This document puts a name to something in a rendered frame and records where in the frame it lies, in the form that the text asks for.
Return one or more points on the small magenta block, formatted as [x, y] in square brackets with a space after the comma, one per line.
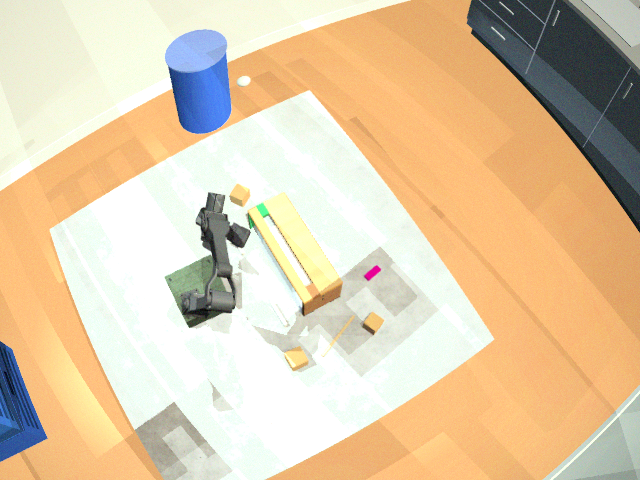
[372, 273]

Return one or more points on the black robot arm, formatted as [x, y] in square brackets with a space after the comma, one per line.
[214, 229]

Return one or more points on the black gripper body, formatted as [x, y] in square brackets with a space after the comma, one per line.
[239, 234]

